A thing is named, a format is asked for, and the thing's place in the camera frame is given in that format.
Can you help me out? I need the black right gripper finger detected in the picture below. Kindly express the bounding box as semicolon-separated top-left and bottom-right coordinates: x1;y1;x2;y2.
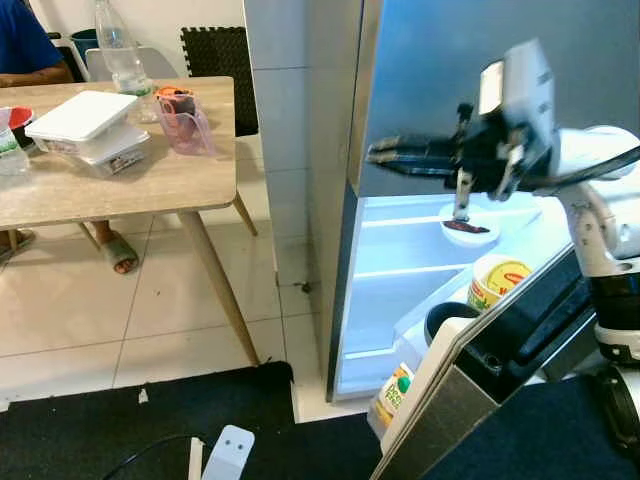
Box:
366;146;464;175
384;132;464;150

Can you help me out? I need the yellow instant noodle cup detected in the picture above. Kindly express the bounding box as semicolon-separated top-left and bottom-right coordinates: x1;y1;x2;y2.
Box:
467;253;534;314

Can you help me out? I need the silver fridge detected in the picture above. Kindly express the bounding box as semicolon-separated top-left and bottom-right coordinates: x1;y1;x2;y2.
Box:
325;0;640;403

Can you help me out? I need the open fridge door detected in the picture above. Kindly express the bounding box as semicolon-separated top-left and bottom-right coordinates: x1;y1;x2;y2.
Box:
368;240;603;480

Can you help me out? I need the white bowl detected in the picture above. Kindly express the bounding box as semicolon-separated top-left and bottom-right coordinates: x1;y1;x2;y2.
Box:
439;199;502;247

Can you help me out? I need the brown cooked food piece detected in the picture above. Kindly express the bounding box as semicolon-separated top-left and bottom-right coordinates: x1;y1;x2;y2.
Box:
445;221;492;237

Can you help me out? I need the black round bowl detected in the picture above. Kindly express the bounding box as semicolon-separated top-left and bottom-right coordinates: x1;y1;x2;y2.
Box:
424;300;482;347

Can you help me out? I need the black lattice panel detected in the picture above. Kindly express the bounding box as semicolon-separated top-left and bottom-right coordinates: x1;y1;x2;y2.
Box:
180;26;260;139

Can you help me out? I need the pink clear plastic jug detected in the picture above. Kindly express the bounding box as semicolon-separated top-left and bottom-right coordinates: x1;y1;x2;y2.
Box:
151;85;217;158

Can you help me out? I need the light wooden table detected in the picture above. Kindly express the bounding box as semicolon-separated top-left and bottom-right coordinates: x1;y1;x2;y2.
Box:
0;77;263;368

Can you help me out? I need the clear labelled food container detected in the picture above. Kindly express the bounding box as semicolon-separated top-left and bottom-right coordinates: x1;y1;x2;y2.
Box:
74;125;154;180

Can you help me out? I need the grey sandal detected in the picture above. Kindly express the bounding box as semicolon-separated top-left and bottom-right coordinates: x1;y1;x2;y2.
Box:
97;229;142;277

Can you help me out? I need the large clear water bottle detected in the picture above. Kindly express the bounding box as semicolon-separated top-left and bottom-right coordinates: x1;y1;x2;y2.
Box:
94;0;153;98

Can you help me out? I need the white lidded food container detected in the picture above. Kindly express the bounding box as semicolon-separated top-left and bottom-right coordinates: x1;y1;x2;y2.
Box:
24;90;140;144

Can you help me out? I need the teal plastic bin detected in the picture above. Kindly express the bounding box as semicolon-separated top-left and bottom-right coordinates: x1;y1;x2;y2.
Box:
69;27;102;67

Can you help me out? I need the clear bottle with green label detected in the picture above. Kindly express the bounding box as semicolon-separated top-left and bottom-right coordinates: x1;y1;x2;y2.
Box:
0;108;32;177

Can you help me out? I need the person in blue shirt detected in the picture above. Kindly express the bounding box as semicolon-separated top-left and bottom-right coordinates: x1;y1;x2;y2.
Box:
0;0;142;277

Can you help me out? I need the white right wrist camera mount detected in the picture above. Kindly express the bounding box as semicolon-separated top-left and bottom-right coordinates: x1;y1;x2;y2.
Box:
477;39;557;137

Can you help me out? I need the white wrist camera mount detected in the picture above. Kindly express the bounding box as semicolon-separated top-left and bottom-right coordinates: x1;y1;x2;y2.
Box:
477;39;557;137
188;424;257;480

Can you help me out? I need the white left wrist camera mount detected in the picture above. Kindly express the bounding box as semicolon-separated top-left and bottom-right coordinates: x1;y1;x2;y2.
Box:
188;424;257;480

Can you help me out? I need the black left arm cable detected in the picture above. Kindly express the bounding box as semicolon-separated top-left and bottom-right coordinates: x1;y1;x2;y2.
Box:
100;433;197;480

